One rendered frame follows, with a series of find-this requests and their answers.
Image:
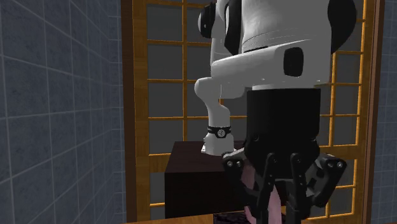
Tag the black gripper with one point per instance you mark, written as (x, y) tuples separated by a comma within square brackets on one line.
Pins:
[(283, 118)]

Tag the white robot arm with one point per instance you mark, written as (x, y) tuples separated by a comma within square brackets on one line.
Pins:
[(263, 62)]

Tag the pink rounded object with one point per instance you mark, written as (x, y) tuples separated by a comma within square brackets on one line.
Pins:
[(277, 201)]

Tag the dark robot stand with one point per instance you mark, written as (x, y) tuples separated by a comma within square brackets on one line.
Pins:
[(192, 186)]

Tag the wooden lattice sliding door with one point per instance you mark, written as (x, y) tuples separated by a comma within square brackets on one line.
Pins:
[(141, 93)]

